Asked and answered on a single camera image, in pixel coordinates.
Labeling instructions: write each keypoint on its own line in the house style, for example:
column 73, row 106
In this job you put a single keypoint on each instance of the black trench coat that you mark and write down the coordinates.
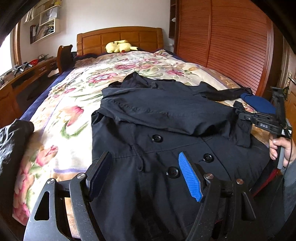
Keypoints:
column 145, row 124

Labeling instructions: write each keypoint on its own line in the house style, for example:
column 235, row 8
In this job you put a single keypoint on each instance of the person's right hand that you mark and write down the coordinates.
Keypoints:
column 289, row 146

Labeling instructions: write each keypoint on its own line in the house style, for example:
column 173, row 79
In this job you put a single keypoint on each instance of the wooden louvered wardrobe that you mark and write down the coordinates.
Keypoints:
column 235, row 38

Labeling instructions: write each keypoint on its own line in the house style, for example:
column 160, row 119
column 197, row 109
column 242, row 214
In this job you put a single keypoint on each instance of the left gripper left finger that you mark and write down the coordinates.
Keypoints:
column 48, row 220

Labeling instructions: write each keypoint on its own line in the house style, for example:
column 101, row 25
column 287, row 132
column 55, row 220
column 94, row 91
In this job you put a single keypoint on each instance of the dark wooden chair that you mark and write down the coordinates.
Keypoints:
column 64, row 58

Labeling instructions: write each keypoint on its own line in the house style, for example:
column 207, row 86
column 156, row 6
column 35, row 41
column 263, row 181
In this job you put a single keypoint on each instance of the navy bed sheet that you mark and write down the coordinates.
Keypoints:
column 33, row 108

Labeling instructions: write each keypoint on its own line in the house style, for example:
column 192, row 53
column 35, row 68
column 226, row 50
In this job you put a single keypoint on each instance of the wooden desk cabinet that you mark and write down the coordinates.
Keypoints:
column 10, row 109

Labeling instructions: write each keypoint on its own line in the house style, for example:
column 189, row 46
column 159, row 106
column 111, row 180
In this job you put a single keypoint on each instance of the wooden headboard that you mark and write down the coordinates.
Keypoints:
column 146, row 38

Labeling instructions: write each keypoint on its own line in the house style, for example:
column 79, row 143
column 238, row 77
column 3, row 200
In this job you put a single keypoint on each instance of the floral bed blanket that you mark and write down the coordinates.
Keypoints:
column 61, row 143

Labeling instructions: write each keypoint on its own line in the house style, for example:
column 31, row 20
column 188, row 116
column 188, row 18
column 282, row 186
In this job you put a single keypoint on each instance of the blue folded garment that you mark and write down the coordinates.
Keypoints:
column 258, row 103

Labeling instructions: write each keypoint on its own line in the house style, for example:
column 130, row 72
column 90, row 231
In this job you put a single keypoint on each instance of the white wall shelf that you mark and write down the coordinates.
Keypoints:
column 43, row 19

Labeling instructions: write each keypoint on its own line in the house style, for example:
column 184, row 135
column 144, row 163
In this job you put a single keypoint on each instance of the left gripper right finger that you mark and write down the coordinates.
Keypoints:
column 227, row 212

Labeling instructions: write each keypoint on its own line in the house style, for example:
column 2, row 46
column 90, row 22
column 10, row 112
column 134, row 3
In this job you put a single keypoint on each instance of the yellow plush toy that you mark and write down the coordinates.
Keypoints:
column 120, row 46

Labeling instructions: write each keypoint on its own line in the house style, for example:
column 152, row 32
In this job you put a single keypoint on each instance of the black jacket at left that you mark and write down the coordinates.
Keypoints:
column 14, row 138

